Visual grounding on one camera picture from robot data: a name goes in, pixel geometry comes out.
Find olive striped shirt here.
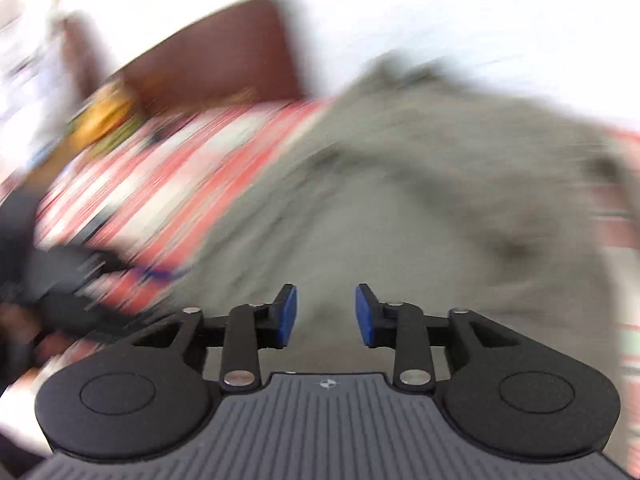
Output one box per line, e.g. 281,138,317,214
169,57,627,382

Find red plaid bed sheet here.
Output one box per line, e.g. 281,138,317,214
0,96,640,451

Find yellow items beside bed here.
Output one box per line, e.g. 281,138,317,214
67,78,144,155

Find dark red wooden headboard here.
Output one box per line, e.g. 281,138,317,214
58,0,309,115

